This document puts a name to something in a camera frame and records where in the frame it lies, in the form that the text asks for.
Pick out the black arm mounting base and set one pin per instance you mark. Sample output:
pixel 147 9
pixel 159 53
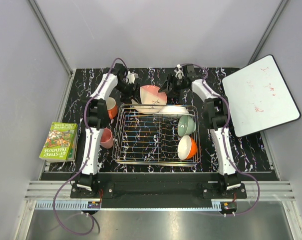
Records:
pixel 205 185

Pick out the green treehouse book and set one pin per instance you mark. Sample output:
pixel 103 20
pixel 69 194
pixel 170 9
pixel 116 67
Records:
pixel 60 144

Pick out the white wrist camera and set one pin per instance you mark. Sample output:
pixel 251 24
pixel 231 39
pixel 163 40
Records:
pixel 179 72
pixel 131 77

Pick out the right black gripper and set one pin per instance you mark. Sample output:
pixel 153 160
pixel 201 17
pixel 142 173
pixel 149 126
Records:
pixel 170 79

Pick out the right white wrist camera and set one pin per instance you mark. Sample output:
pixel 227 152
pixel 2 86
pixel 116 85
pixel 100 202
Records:
pixel 179 72

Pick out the white grey rimmed plate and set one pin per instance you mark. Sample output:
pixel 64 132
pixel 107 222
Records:
pixel 174 111

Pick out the metal wire dish rack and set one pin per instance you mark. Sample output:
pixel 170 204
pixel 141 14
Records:
pixel 151 139

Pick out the orange white bowl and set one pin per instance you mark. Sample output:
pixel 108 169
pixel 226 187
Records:
pixel 187 148

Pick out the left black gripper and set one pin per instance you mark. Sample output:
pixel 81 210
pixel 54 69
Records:
pixel 127 98

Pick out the pink plastic cup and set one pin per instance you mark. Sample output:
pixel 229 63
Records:
pixel 107 139

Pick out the white whiteboard black frame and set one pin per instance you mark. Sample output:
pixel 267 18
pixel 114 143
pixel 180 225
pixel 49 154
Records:
pixel 259 98

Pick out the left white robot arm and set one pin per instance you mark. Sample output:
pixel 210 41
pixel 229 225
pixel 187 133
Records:
pixel 96 118

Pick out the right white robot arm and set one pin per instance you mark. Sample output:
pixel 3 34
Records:
pixel 216 118

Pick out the orange ceramic mug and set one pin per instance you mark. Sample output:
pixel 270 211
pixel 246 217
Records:
pixel 111 107

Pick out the pink cream floral plate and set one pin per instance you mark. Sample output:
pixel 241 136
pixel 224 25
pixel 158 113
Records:
pixel 152 101

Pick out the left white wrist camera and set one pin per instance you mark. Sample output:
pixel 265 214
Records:
pixel 131 77

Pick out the pale green bowl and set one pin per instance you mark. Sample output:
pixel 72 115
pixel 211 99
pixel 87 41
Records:
pixel 186 125

